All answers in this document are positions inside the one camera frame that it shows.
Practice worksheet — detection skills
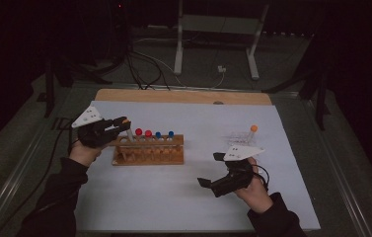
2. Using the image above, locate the white floor cable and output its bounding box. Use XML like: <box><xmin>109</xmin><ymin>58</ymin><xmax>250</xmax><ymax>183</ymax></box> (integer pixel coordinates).
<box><xmin>133</xmin><ymin>36</ymin><xmax>226</xmax><ymax>89</ymax></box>

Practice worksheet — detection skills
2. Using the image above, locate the wooden test tube rack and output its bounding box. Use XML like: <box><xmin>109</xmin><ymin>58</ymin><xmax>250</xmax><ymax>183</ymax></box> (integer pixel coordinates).
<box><xmin>112</xmin><ymin>133</ymin><xmax>186</xmax><ymax>167</ymax></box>

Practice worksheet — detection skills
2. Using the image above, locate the person's right hand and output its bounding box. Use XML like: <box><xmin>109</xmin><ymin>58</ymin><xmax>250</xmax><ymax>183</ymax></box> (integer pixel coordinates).
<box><xmin>233</xmin><ymin>157</ymin><xmax>269</xmax><ymax>214</ymax></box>

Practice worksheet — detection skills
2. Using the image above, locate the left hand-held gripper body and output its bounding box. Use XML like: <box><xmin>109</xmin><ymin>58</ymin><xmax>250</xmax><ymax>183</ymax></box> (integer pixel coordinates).
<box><xmin>71</xmin><ymin>105</ymin><xmax>122</xmax><ymax>149</ymax></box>

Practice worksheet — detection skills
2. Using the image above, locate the black tripod stand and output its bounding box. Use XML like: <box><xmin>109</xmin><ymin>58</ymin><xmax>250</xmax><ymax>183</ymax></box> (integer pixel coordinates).
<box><xmin>39</xmin><ymin>55</ymin><xmax>112</xmax><ymax>119</ymax></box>
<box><xmin>261</xmin><ymin>58</ymin><xmax>332</xmax><ymax>131</ymax></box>

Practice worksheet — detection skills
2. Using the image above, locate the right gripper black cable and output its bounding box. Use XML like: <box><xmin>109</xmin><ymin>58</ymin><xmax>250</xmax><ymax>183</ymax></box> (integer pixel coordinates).
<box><xmin>252</xmin><ymin>163</ymin><xmax>270</xmax><ymax>193</ymax></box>

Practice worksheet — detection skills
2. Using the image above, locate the clear acrylic tube rack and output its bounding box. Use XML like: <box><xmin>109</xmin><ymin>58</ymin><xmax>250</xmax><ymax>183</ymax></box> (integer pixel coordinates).
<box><xmin>223</xmin><ymin>130</ymin><xmax>258</xmax><ymax>148</ymax></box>

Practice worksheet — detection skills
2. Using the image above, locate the white table sheet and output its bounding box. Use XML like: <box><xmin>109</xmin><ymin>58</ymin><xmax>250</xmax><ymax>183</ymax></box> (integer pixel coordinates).
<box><xmin>74</xmin><ymin>100</ymin><xmax>322</xmax><ymax>232</ymax></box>

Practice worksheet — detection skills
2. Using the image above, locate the black floor cable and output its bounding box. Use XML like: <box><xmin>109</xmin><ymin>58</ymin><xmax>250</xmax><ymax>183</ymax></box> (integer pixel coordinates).
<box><xmin>123</xmin><ymin>42</ymin><xmax>172</xmax><ymax>91</ymax></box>

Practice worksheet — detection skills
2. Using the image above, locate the person's left hand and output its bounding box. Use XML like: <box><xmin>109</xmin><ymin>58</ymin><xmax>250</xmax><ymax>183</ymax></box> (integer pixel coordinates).
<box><xmin>69</xmin><ymin>139</ymin><xmax>105</xmax><ymax>168</ymax></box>

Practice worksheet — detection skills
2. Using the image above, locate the orange-capped test tube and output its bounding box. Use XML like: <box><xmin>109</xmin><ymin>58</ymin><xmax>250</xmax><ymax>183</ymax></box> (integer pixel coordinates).
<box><xmin>246</xmin><ymin>124</ymin><xmax>260</xmax><ymax>143</ymax></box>
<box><xmin>121</xmin><ymin>118</ymin><xmax>136</xmax><ymax>143</ymax></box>

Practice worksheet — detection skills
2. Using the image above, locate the white metal stand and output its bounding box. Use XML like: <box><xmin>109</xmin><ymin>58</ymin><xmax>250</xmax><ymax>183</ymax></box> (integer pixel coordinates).
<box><xmin>173</xmin><ymin>0</ymin><xmax>270</xmax><ymax>81</ymax></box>

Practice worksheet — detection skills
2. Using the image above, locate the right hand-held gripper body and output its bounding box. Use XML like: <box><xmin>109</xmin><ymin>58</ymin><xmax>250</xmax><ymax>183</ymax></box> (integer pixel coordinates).
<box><xmin>210</xmin><ymin>145</ymin><xmax>265</xmax><ymax>198</ymax></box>

